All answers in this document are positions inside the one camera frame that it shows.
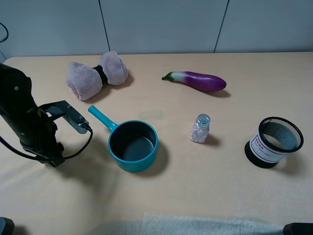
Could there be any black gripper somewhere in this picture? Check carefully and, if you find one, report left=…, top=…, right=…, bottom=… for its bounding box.
left=0, top=64, right=64, bottom=160

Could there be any pink rolled towel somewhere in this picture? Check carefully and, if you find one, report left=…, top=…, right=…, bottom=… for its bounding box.
left=66, top=51, right=129, bottom=101

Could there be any grey-green cloth at bottom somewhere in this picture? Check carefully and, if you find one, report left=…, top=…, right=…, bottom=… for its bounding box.
left=103, top=213, right=283, bottom=235

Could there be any small glass pill bottle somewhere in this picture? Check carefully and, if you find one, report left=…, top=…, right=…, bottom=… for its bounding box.
left=190, top=114, right=211, bottom=143

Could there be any purple toy eggplant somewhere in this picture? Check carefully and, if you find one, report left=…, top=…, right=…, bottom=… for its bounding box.
left=161, top=71, right=226, bottom=92

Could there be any black mesh pen holder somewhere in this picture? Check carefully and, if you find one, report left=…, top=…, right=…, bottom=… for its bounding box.
left=245, top=117, right=304, bottom=169

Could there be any black camera cable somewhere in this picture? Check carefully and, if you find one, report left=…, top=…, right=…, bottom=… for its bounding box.
left=0, top=124, right=94, bottom=162

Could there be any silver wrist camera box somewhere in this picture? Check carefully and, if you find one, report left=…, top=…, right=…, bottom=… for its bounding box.
left=39, top=100, right=92, bottom=134

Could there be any teal saucepan with handle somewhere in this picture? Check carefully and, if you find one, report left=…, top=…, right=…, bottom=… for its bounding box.
left=88, top=105, right=158, bottom=172

